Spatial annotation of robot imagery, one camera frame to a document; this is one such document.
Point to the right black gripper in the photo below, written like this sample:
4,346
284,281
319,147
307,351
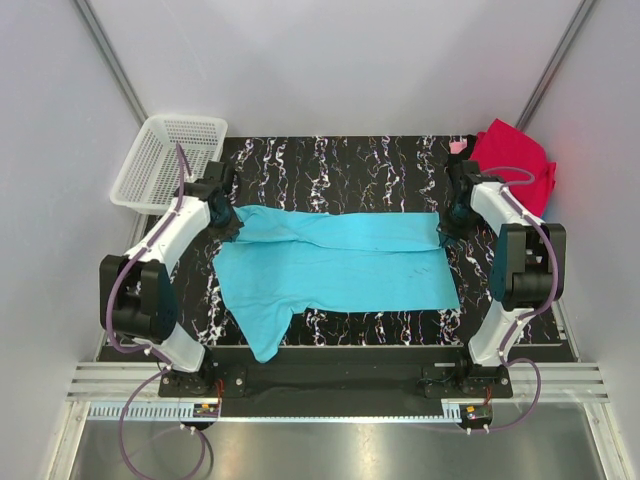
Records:
449,235

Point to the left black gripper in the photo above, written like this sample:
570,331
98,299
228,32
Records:
230,232

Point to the cyan t shirt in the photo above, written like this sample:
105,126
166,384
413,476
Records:
282,263

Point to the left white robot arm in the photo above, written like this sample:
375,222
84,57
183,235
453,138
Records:
139,309

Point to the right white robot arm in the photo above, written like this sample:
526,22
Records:
528,268

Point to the folded black t shirt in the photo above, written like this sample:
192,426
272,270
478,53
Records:
457,160

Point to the white plastic basket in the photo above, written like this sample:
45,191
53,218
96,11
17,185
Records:
149,175

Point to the pink paper tag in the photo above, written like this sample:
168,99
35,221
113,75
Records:
457,147

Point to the folded red t shirt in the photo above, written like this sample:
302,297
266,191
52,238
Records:
517,158

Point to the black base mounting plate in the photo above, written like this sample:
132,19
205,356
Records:
331,382

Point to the left corner metal post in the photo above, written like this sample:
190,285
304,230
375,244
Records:
99,37

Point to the corner metal post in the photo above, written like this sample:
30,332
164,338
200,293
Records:
99,37
568,39

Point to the right corner metal post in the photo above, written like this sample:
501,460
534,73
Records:
568,39

